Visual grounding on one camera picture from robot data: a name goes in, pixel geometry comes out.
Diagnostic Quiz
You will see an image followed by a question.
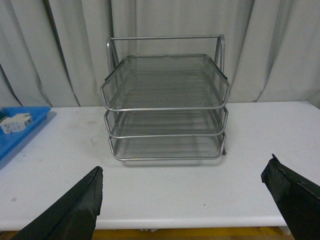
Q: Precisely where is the blue plastic tray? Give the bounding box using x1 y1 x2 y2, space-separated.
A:
0 106 51 159

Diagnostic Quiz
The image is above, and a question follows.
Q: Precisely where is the silver three-tier mesh rack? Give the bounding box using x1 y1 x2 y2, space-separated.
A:
100 34 231 162

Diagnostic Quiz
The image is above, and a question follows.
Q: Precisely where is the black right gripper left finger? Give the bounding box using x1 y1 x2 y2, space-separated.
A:
13 166 103 240

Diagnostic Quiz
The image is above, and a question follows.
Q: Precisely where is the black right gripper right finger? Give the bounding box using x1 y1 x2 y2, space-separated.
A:
261 154 320 240

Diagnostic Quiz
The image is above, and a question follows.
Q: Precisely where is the white curtain backdrop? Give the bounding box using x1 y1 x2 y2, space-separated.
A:
0 0 320 107

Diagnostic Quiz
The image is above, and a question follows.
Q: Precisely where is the white circuit breaker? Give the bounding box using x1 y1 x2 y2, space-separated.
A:
0 113 33 134

